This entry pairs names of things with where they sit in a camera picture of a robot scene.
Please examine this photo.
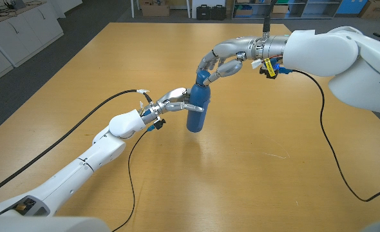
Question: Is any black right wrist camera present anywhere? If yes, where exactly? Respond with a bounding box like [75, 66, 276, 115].
[259, 66, 276, 80]

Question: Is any blue metal bottle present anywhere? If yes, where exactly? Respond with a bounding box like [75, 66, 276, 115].
[185, 82, 212, 133]

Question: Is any black hard case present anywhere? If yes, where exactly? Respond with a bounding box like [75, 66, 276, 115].
[196, 4, 212, 21]
[211, 4, 227, 21]

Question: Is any white low cabinet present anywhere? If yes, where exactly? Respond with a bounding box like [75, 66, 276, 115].
[0, 0, 64, 90]

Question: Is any brown cardboard box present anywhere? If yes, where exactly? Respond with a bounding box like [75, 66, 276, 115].
[358, 0, 380, 19]
[140, 0, 171, 17]

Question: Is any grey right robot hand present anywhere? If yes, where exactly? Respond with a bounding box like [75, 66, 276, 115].
[196, 35, 258, 87]

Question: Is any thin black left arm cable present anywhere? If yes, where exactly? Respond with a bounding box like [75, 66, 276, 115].
[111, 128, 151, 232]

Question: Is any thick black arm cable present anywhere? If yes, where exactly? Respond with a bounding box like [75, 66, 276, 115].
[0, 89, 154, 200]
[262, 0, 278, 35]

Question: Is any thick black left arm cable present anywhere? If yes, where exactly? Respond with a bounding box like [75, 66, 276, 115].
[0, 89, 154, 200]

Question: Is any blue panel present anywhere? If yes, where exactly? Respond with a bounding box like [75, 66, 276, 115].
[336, 0, 368, 15]

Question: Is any small cardboard box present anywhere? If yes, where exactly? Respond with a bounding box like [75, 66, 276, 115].
[269, 4, 290, 19]

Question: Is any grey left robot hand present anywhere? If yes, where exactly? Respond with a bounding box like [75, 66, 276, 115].
[151, 87, 205, 115]

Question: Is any white table frame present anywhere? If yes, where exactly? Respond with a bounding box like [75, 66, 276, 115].
[131, 0, 191, 19]

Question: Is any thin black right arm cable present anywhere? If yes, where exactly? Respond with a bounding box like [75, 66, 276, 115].
[288, 69, 380, 203]

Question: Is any grey metal shelf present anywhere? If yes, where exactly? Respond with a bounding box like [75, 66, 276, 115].
[231, 0, 343, 20]

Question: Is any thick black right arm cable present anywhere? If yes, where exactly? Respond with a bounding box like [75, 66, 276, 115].
[262, 0, 278, 35]

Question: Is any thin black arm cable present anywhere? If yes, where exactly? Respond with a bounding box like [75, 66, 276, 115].
[288, 69, 380, 203]
[111, 128, 151, 232]

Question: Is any blue bottle cap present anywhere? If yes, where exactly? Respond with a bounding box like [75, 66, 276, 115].
[195, 70, 211, 86]

